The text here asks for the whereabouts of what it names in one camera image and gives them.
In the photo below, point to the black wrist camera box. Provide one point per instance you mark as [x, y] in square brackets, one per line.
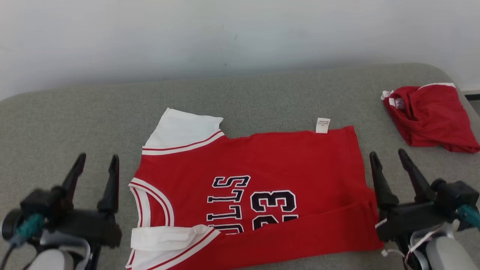
[41, 200]
[453, 195]

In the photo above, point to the red shorts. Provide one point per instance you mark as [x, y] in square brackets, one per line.
[435, 116]

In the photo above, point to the grey fabric sofa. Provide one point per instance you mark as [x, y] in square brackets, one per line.
[262, 97]

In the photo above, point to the red white basketball jersey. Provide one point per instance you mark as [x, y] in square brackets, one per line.
[270, 161]

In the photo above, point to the black baseboard strip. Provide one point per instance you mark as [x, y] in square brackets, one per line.
[473, 96]

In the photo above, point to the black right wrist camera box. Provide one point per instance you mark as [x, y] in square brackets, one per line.
[453, 195]

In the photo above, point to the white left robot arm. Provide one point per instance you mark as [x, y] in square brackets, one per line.
[52, 258]

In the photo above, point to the teal right camera connector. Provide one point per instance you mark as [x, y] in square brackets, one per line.
[470, 215]

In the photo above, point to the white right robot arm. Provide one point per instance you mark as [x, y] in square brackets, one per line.
[448, 255]

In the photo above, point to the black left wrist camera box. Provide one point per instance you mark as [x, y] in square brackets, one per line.
[41, 200]

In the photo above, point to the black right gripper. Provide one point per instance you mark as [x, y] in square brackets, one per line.
[408, 221]

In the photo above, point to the teal left camera connector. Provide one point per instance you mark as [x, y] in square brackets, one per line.
[30, 227]

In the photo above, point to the teal camera connector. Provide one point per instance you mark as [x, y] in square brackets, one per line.
[30, 227]
[470, 215]

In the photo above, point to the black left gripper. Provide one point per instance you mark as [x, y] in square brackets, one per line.
[90, 227]

